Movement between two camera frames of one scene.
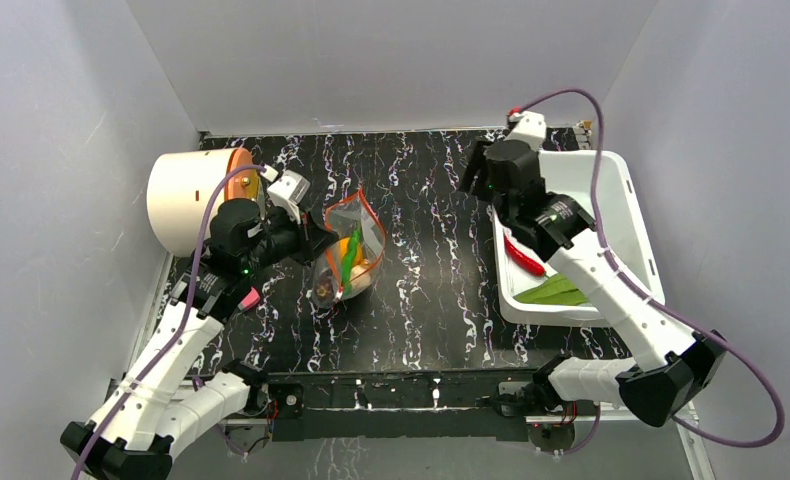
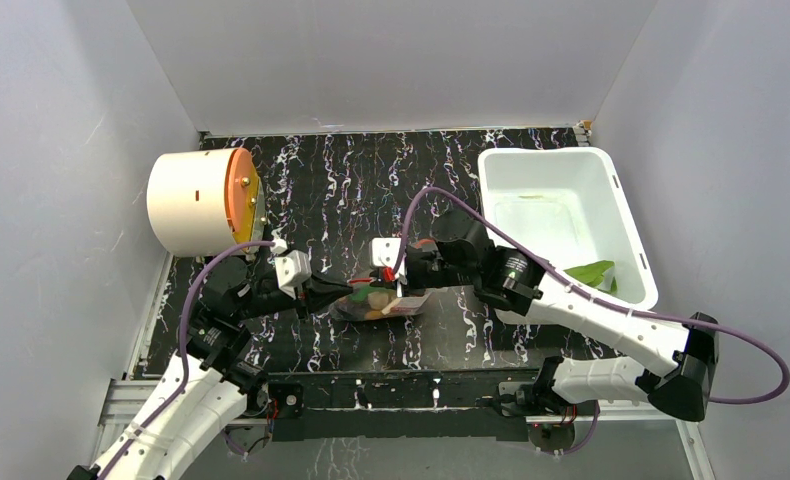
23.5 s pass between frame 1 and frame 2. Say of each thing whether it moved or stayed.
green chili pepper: moved
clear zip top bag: moved
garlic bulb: moved
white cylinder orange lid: stayed
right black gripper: moved
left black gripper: moved
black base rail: stayed
